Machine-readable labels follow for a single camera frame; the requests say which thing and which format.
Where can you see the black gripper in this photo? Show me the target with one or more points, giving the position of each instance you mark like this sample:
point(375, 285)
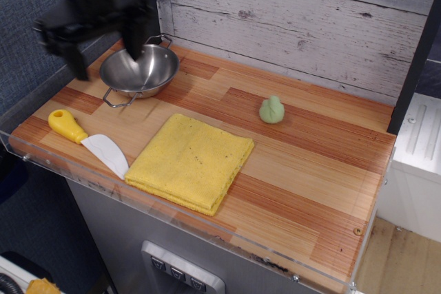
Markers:
point(70, 22)

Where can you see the yellow napkin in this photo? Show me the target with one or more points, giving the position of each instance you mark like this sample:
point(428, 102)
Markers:
point(190, 163)

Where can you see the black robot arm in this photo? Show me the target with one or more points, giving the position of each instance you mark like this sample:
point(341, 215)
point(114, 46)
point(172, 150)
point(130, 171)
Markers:
point(71, 22)

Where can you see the green toy vegetable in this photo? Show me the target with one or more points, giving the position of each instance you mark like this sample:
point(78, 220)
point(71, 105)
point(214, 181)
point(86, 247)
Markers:
point(272, 111)

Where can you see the clear acrylic table guard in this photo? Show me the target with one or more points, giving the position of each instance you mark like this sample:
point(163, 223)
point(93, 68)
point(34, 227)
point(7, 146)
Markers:
point(301, 203)

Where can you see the silver dispenser panel with buttons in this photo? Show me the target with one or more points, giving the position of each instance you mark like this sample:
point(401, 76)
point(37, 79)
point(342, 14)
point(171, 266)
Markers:
point(180, 269)

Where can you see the yellow object bottom left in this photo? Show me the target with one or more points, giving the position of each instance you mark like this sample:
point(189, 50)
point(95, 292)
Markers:
point(42, 286)

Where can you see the white ridged cabinet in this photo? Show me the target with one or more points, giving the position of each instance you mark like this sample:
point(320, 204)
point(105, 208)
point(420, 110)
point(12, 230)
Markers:
point(410, 196)

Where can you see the stainless steel bowl with handles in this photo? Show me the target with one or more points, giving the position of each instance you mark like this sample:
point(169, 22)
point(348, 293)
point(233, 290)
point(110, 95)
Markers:
point(145, 77)

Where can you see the yellow handled white plastic knife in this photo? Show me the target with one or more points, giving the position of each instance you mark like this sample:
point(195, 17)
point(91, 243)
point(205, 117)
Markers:
point(105, 149)

